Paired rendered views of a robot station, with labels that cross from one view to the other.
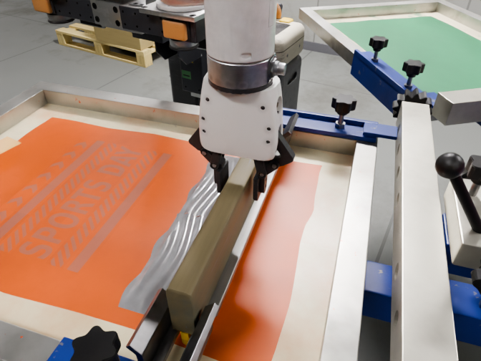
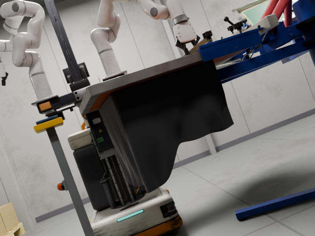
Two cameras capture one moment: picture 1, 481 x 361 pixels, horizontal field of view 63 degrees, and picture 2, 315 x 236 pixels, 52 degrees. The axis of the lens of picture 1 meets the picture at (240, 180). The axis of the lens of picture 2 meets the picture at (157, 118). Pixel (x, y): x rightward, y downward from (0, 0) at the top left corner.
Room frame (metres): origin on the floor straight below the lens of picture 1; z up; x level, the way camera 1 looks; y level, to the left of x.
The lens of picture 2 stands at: (-0.74, 1.19, 0.79)
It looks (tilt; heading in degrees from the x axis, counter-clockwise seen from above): 0 degrees down; 324
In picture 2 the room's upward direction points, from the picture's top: 20 degrees counter-clockwise
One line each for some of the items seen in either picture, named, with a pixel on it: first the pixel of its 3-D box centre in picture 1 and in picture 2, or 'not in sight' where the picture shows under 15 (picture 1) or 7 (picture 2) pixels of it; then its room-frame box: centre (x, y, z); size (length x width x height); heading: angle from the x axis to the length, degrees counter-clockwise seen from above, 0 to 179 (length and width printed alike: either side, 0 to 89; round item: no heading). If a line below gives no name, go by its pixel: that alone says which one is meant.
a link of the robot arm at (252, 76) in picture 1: (246, 64); (181, 20); (0.43, -0.01, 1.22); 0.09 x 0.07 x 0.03; 72
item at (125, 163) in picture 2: not in sight; (122, 144); (0.58, 0.48, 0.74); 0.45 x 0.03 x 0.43; 162
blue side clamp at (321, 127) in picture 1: (298, 131); not in sight; (0.69, -0.12, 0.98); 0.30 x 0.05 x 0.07; 72
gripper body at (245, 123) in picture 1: (240, 112); (184, 32); (0.43, 0.00, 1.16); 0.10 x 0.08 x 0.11; 72
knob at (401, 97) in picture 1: (411, 110); not in sight; (0.70, -0.34, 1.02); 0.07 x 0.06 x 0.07; 72
